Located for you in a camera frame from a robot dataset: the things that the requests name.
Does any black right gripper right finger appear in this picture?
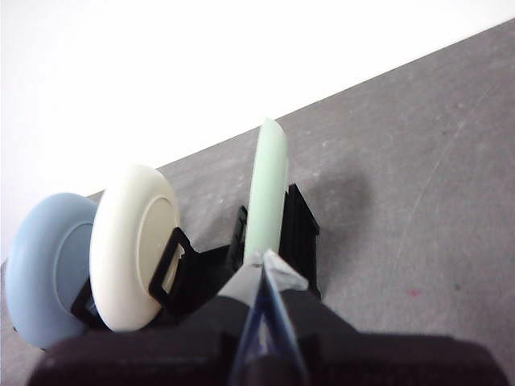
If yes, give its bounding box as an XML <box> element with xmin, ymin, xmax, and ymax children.
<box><xmin>263</xmin><ymin>249</ymin><xmax>515</xmax><ymax>386</ymax></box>

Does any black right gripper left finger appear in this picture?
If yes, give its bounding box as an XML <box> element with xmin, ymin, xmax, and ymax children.
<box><xmin>27</xmin><ymin>260</ymin><xmax>263</xmax><ymax>386</ymax></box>

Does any blue plate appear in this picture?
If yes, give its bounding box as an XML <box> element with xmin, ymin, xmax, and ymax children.
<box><xmin>6</xmin><ymin>191</ymin><xmax>101</xmax><ymax>350</ymax></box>

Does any black plate rack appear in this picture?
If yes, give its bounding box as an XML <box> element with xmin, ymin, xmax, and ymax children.
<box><xmin>71</xmin><ymin>183</ymin><xmax>323</xmax><ymax>326</ymax></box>

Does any white plate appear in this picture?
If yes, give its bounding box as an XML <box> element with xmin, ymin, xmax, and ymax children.
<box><xmin>89</xmin><ymin>163</ymin><xmax>180</xmax><ymax>333</ymax></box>

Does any green plate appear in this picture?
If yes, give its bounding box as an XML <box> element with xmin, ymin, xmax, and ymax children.
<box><xmin>243</xmin><ymin>116</ymin><xmax>290</xmax><ymax>269</ymax></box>

